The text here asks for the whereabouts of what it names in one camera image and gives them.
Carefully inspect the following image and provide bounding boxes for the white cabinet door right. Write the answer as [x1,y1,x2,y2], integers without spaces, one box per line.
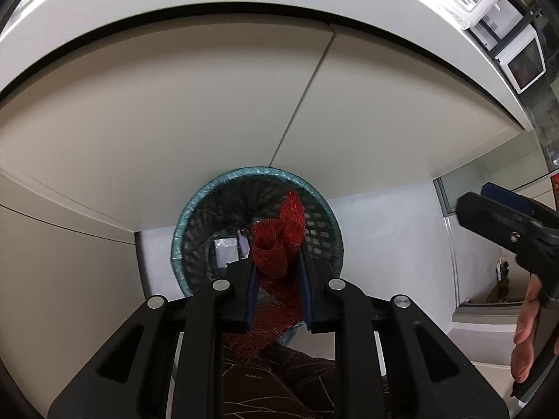
[272,25,523,199]

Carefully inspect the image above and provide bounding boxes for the white cabinet door left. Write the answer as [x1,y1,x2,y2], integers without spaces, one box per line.
[1,14,334,242]

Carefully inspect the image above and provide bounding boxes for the red mesh net bag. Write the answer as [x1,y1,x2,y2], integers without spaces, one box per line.
[225,191,306,359]

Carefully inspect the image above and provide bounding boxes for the person's right hand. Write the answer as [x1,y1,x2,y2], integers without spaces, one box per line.
[511,275,542,383]

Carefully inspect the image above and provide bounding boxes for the teal trash bin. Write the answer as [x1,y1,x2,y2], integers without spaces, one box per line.
[170,167,344,350]

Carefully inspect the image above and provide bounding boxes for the white microwave oven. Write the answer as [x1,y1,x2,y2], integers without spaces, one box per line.
[470,0,546,94]

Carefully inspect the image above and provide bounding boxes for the white cabinet door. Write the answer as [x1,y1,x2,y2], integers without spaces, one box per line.
[272,25,523,199]
[1,14,334,242]

